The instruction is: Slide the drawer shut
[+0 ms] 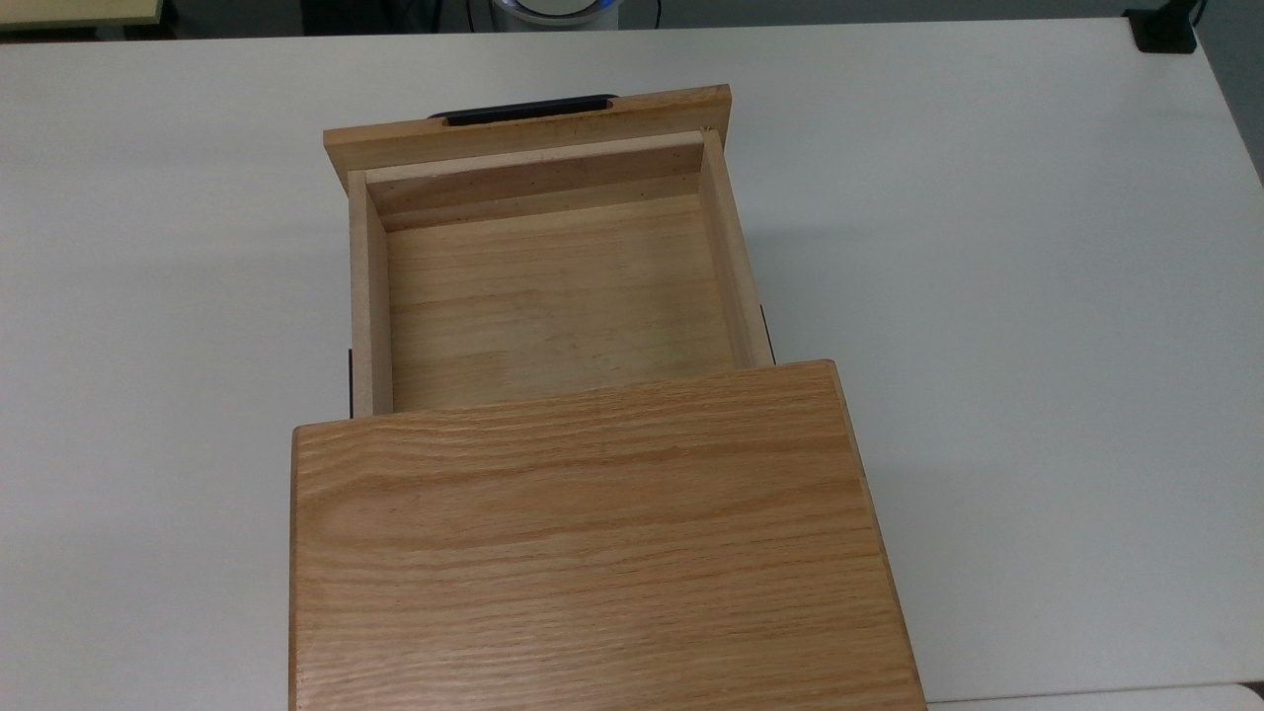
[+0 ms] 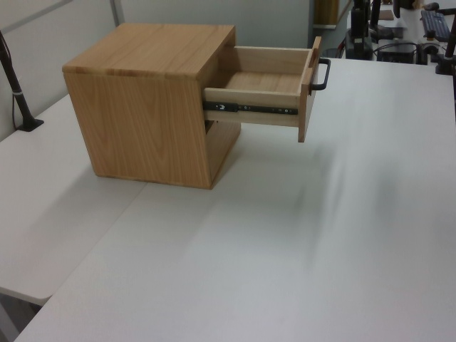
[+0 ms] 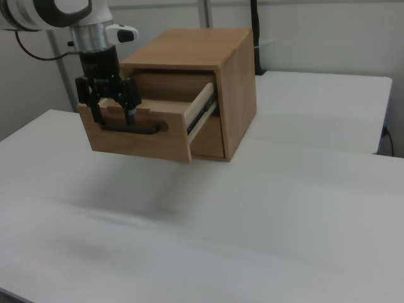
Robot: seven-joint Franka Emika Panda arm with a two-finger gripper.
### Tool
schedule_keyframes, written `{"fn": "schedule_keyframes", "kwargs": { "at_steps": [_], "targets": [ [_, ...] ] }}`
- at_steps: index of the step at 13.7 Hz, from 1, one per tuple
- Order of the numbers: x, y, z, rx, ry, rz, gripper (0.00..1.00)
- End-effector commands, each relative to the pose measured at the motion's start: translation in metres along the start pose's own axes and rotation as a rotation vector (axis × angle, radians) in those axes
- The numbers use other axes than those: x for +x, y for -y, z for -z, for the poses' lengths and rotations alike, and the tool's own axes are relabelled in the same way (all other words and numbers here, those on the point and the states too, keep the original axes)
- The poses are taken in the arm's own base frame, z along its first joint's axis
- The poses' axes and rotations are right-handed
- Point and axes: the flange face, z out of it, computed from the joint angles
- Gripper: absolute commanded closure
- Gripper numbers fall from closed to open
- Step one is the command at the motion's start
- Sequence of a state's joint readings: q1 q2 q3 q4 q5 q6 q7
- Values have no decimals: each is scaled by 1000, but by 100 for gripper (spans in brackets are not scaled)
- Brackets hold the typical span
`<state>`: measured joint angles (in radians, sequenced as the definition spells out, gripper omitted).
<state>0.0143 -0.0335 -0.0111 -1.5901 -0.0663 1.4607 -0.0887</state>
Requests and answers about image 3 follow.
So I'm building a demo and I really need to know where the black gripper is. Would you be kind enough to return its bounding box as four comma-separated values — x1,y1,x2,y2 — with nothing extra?
74,45,141,126

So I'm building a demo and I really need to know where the wooden sliding drawer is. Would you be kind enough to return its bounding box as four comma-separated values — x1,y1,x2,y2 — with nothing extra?
76,73,218,164

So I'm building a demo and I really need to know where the wooden drawer cabinet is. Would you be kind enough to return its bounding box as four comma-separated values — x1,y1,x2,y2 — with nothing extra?
121,27,256,163

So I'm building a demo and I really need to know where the black drawer handle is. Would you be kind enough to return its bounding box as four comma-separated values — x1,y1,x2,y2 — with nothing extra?
99,122,160,135

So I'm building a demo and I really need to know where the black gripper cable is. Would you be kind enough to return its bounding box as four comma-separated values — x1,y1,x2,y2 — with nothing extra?
15,30,74,61

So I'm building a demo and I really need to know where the black corrugated cable conduit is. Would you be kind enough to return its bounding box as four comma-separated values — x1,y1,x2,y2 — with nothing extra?
250,0,266,76

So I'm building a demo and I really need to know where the black power cable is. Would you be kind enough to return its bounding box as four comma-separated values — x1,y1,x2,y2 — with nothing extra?
383,125,395,157

